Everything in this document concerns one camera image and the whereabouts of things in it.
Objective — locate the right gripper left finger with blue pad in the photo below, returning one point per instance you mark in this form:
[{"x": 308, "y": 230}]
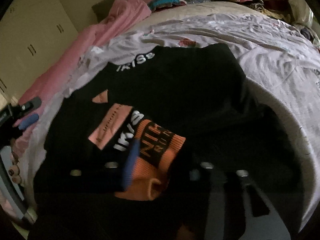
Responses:
[{"x": 75, "y": 188}]

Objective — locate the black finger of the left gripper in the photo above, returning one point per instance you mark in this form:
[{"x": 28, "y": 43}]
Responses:
[{"x": 31, "y": 105}]

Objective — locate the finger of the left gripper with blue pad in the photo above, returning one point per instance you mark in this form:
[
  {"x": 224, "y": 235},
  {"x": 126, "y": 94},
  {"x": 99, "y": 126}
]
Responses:
[{"x": 30, "y": 120}]

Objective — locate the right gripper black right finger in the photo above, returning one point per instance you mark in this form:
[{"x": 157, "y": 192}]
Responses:
[{"x": 230, "y": 206}]

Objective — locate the black sweater orange cuffs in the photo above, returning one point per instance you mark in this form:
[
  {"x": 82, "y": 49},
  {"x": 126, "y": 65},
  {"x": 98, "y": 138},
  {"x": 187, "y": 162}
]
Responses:
[{"x": 180, "y": 107}]

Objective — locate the bag of clothes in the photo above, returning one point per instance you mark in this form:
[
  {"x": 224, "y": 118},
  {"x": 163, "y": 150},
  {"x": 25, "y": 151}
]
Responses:
[{"x": 310, "y": 35}]

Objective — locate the person's left hand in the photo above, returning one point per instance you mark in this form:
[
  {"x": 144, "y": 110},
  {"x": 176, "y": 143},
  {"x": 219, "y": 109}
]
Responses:
[{"x": 14, "y": 170}]

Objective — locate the pink quilt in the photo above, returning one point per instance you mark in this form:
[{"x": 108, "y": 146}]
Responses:
[{"x": 122, "y": 16}]

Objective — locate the cream wardrobe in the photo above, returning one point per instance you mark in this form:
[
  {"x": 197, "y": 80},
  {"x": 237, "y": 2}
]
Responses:
[{"x": 34, "y": 35}]

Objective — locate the lilac strawberry print duvet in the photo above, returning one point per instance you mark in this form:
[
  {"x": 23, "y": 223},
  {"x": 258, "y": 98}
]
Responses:
[{"x": 281, "y": 65}]

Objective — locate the cream curtain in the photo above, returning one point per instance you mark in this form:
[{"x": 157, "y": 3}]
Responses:
[{"x": 302, "y": 14}]

